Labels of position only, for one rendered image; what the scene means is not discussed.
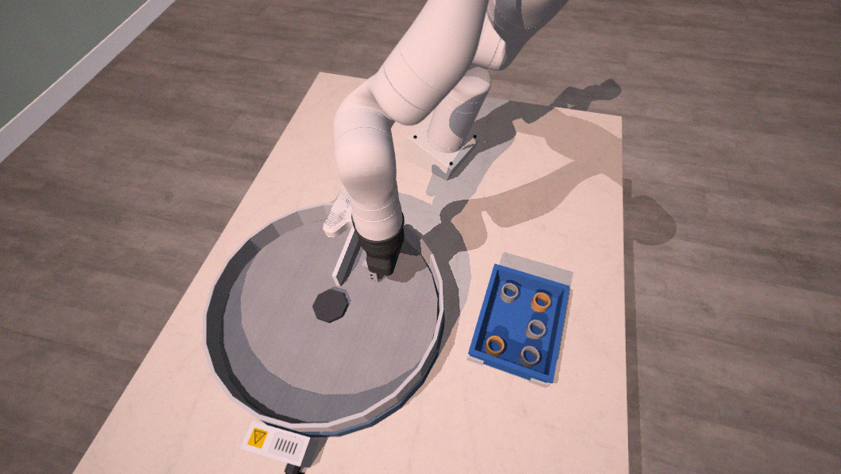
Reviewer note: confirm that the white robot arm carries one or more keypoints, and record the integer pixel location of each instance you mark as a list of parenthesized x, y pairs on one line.
[(445, 53)]

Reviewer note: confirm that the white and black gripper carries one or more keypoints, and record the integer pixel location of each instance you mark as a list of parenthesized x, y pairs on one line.
[(381, 240)]

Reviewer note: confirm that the blue crate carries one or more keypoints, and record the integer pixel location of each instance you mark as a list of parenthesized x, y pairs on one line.
[(509, 321)]

